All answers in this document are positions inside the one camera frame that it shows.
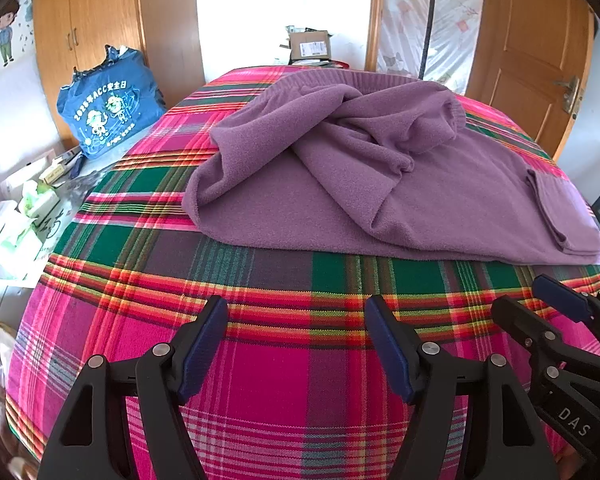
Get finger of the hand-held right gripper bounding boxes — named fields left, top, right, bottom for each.
left=490, top=294, right=600, bottom=397
left=531, top=274, right=600, bottom=356

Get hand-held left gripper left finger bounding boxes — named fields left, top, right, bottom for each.
left=37, top=295, right=231, bottom=480

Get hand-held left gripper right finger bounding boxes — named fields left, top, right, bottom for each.
left=364, top=294, right=556, bottom=480

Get purple fleece pants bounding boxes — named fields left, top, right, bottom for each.
left=182, top=69, right=600, bottom=266

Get pink plaid bed sheet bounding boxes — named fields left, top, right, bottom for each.
left=5, top=64, right=600, bottom=480

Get white desk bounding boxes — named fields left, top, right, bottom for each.
left=0, top=145, right=106, bottom=311

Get green tissue pack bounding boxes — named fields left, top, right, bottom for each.
left=17, top=182, right=61, bottom=218

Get blue printed tote bag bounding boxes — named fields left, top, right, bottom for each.
left=56, top=46, right=168, bottom=161

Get wooden door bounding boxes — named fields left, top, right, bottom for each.
left=465, top=0, right=596, bottom=161

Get cardboard box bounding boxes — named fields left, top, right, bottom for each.
left=280, top=25, right=333, bottom=66

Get translucent printed door curtain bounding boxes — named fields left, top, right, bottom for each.
left=377, top=0, right=486, bottom=96

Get wooden wardrobe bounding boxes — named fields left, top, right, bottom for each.
left=32, top=0, right=206, bottom=116

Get metal door handle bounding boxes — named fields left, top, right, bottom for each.
left=554, top=76, right=583, bottom=113

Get wooden door frame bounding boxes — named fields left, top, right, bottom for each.
left=362, top=0, right=387, bottom=73

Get cartoon wall sticker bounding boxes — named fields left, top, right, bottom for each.
left=0, top=0, right=36, bottom=68

